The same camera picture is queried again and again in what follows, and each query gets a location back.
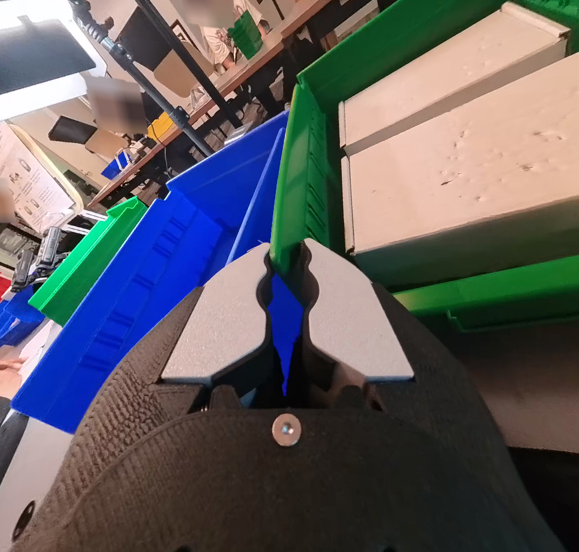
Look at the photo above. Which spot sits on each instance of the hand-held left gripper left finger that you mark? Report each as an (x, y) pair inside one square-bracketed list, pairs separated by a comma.
[(221, 321)]

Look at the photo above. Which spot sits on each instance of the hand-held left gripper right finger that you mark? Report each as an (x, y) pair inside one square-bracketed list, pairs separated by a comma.
[(348, 321)]

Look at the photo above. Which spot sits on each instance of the white cardboard box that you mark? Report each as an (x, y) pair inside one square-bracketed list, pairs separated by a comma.
[(452, 72), (452, 190)]

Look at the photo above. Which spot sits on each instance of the green plastic bin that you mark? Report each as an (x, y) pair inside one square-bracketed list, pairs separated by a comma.
[(312, 154), (86, 262)]

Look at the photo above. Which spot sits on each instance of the large blue plastic bin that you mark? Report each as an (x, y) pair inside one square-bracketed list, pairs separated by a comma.
[(158, 280)]

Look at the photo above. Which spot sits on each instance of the dark handheld device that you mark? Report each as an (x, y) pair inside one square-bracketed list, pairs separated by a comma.
[(22, 267), (52, 244)]

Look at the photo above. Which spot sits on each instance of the small blue basket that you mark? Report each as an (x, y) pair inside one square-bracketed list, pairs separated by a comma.
[(115, 165)]

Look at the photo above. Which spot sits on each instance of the small blue plastic bin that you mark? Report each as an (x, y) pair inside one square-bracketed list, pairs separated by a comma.
[(18, 321)]

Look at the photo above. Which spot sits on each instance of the yellow box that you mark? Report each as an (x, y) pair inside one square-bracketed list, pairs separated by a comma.
[(160, 124)]

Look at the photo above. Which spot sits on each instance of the black light stand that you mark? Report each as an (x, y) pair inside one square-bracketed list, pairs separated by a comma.
[(181, 116)]

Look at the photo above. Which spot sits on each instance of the tan board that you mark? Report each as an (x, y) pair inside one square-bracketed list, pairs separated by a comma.
[(104, 142), (181, 70)]

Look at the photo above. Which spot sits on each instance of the red plastic bin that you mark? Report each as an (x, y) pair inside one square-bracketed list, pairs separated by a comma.
[(3, 286)]

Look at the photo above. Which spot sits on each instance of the small green bin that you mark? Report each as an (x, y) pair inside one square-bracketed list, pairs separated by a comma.
[(246, 34)]

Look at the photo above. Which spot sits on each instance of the wooden background table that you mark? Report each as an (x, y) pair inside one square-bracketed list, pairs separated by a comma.
[(307, 9)]

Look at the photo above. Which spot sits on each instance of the studio light panel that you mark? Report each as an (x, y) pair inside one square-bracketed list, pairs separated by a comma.
[(40, 59)]

